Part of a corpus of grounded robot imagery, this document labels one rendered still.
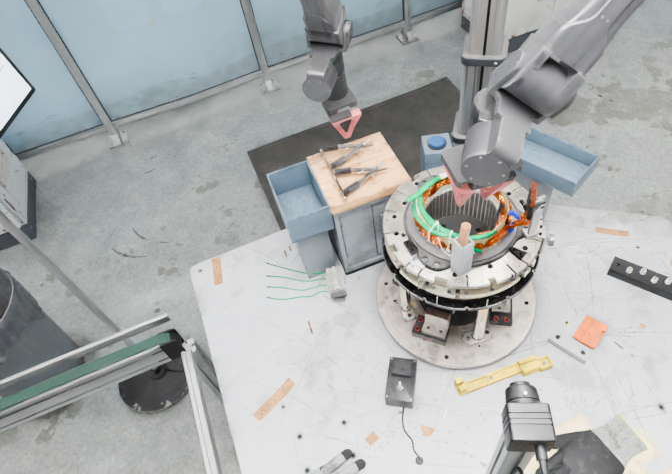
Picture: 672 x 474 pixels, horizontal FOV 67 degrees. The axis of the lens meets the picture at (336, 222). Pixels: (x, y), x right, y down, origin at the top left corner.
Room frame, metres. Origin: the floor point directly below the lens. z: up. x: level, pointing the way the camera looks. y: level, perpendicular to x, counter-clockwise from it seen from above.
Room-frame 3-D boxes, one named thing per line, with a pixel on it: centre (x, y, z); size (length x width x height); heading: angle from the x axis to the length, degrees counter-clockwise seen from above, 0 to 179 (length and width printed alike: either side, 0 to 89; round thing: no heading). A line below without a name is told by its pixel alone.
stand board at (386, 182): (0.86, -0.08, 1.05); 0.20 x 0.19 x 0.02; 101
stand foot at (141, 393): (0.99, 0.85, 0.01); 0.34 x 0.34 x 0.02
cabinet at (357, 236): (0.86, -0.08, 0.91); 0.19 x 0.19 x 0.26; 11
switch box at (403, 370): (0.43, -0.07, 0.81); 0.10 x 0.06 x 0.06; 160
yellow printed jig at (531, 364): (0.40, -0.30, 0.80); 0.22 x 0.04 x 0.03; 96
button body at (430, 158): (0.92, -0.29, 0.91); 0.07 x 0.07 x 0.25; 83
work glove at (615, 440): (0.20, -0.39, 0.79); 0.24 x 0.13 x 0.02; 103
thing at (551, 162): (0.81, -0.50, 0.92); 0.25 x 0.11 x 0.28; 37
